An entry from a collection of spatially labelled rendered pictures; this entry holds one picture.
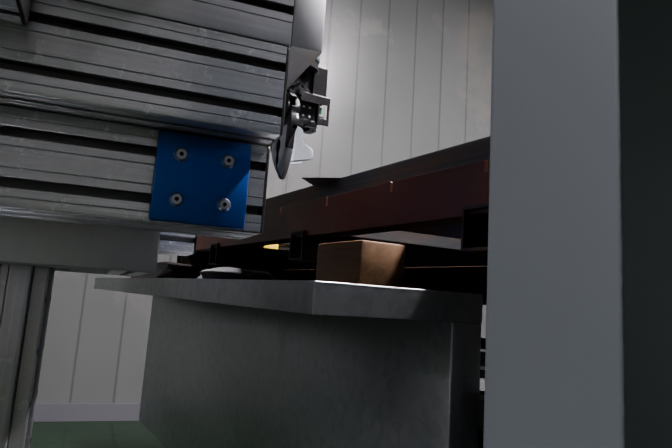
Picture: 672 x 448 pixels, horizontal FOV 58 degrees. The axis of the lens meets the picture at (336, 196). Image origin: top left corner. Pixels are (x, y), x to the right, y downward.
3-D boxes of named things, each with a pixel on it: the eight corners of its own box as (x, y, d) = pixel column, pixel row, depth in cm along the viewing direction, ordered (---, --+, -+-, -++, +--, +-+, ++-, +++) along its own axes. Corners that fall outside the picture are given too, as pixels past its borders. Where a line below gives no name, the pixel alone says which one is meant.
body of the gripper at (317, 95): (329, 130, 105) (333, 64, 107) (284, 120, 101) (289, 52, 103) (309, 138, 112) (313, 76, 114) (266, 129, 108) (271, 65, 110)
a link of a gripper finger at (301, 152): (314, 180, 103) (318, 128, 105) (283, 175, 100) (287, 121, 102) (306, 183, 106) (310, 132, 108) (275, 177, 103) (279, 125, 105)
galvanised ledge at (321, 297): (167, 293, 175) (168, 282, 175) (482, 323, 63) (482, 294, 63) (94, 288, 165) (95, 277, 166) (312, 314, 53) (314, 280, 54)
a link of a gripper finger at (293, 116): (297, 147, 101) (301, 96, 102) (289, 145, 100) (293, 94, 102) (285, 152, 105) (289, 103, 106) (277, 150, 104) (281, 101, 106)
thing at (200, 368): (153, 419, 169) (167, 293, 175) (473, 700, 57) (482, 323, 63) (138, 419, 167) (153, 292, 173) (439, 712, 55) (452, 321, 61)
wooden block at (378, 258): (314, 284, 73) (317, 243, 73) (356, 288, 76) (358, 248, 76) (358, 286, 64) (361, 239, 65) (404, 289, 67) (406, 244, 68)
